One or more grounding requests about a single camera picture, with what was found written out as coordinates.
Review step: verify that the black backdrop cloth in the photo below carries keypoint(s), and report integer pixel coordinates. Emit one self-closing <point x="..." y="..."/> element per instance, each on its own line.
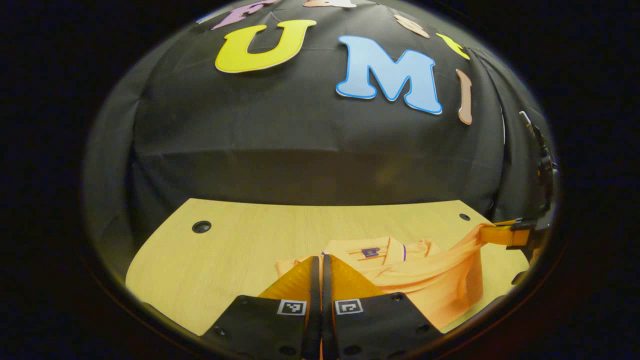
<point x="300" y="150"/>

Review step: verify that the orange T-shirt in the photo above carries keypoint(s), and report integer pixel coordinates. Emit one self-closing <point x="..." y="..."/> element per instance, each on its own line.
<point x="430" y="285"/>

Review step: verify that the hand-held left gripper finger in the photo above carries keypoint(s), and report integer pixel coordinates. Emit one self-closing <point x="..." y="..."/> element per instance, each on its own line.
<point x="326" y="310"/>
<point x="315" y="310"/>

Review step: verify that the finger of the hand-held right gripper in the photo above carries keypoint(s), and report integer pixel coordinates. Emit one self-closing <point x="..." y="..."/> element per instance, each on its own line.
<point x="525" y="224"/>
<point x="505" y="236"/>

